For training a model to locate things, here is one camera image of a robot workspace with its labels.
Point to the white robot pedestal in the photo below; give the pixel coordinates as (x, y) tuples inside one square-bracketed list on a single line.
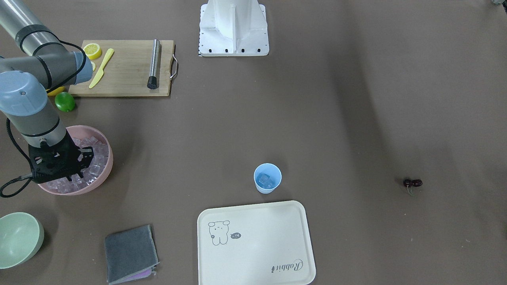
[(233, 28)]

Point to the green lime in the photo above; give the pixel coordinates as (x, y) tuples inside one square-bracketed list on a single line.
[(65, 102)]

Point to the metal rod black cap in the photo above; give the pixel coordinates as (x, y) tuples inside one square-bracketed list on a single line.
[(152, 81)]

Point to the yellow plastic knife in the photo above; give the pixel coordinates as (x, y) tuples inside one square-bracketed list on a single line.
[(100, 72)]

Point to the dark cherries pair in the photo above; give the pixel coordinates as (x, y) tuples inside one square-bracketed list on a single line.
[(410, 184)]

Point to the pink bowl of ice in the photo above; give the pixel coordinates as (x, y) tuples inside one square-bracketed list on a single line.
[(92, 176)]

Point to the clear ice cube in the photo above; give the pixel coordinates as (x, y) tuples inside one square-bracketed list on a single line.
[(264, 181)]

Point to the green ceramic bowl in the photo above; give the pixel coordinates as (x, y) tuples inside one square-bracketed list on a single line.
[(21, 237)]

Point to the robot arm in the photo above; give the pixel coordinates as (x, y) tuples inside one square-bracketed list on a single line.
[(47, 65)]

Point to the blue plastic cup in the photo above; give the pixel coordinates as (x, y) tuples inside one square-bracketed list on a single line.
[(273, 171)]

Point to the cream rabbit tray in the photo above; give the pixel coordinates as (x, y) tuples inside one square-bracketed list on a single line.
[(258, 244)]

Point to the wooden cutting board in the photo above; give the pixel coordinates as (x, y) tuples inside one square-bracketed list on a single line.
[(127, 71)]

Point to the grey folded cloth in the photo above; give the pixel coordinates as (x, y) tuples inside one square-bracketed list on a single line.
[(130, 255)]

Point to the yellow lemon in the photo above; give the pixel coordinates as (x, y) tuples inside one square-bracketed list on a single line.
[(56, 91)]

